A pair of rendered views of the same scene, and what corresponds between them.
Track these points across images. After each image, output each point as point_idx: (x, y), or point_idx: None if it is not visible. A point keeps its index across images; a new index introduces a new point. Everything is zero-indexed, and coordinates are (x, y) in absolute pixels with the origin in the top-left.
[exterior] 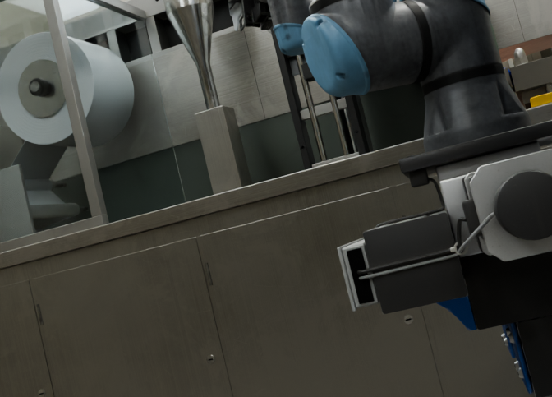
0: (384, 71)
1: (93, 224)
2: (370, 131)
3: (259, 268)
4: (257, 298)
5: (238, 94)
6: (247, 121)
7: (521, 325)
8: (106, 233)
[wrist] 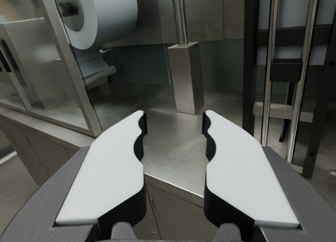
0: None
1: (90, 134)
2: None
3: (186, 223)
4: (182, 233)
5: (208, 16)
6: (211, 38)
7: None
8: None
